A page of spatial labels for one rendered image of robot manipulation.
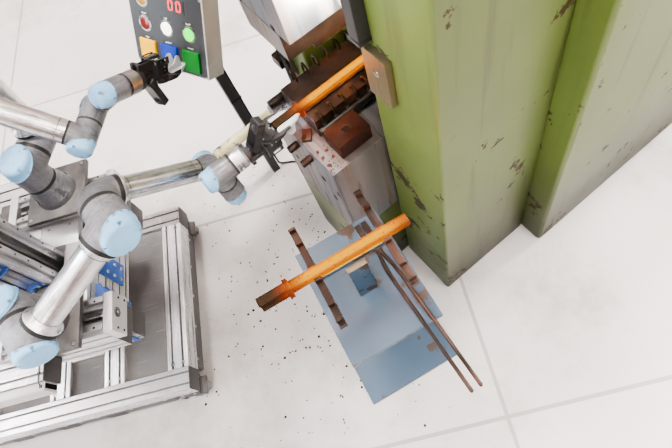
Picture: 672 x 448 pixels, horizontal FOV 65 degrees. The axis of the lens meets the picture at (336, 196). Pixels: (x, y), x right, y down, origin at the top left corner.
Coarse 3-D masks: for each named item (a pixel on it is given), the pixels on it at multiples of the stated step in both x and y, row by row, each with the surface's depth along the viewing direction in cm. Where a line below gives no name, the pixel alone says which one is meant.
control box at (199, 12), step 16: (128, 0) 184; (160, 0) 176; (176, 0) 172; (192, 0) 169; (208, 0) 170; (144, 16) 183; (160, 16) 180; (176, 16) 176; (192, 16) 173; (208, 16) 173; (144, 32) 188; (160, 32) 184; (176, 32) 180; (208, 32) 175; (160, 48) 188; (192, 48) 180; (208, 48) 178; (208, 64) 180
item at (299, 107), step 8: (360, 56) 168; (352, 64) 168; (360, 64) 167; (344, 72) 167; (352, 72) 167; (328, 80) 166; (336, 80) 166; (320, 88) 166; (328, 88) 165; (312, 96) 165; (320, 96) 165; (296, 104) 164; (304, 104) 164; (288, 112) 163; (296, 112) 163; (280, 120) 163
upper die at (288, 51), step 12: (240, 0) 139; (252, 12) 136; (336, 12) 137; (252, 24) 145; (264, 24) 134; (324, 24) 137; (336, 24) 140; (264, 36) 142; (276, 36) 132; (312, 36) 137; (276, 48) 140; (288, 48) 135; (300, 48) 137; (288, 60) 138
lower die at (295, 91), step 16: (336, 48) 176; (352, 48) 173; (320, 64) 174; (336, 64) 171; (304, 80) 172; (320, 80) 170; (352, 80) 167; (288, 96) 169; (304, 96) 167; (336, 96) 165; (352, 96) 165; (304, 112) 164; (320, 112) 163; (336, 112) 165
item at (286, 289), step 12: (384, 228) 139; (396, 228) 138; (360, 240) 139; (372, 240) 138; (336, 252) 139; (348, 252) 138; (360, 252) 139; (324, 264) 138; (336, 264) 137; (300, 276) 138; (312, 276) 137; (276, 288) 136; (288, 288) 136; (300, 288) 138; (264, 300) 136; (276, 300) 139
